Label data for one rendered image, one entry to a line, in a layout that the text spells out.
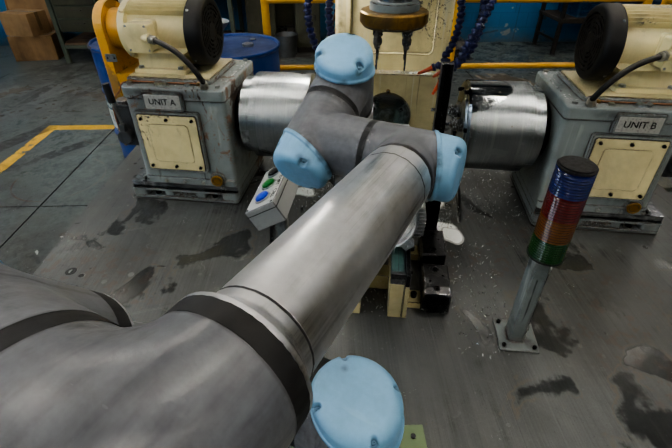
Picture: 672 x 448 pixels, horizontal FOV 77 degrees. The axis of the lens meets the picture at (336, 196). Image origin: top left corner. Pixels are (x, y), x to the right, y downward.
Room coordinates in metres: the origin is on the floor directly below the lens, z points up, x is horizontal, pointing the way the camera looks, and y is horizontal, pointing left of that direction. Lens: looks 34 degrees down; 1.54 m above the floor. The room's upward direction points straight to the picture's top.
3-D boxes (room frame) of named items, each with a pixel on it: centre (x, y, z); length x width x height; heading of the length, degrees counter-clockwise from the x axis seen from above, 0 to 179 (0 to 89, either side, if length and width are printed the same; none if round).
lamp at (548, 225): (0.57, -0.38, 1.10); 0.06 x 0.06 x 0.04
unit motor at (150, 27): (1.20, 0.49, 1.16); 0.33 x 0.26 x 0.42; 83
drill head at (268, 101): (1.19, 0.20, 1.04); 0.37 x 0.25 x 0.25; 83
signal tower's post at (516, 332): (0.57, -0.38, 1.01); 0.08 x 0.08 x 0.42; 83
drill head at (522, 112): (1.11, -0.48, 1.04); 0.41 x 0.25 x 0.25; 83
